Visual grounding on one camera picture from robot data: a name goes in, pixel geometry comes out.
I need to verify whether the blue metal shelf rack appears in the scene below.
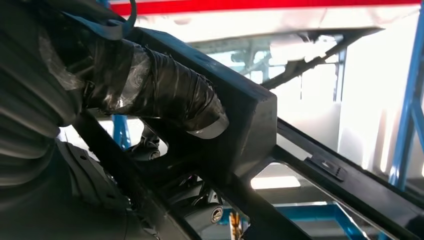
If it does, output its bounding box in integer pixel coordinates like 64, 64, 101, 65
96, 0, 424, 240

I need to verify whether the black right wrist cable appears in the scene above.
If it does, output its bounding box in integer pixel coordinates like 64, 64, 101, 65
120, 0, 139, 32

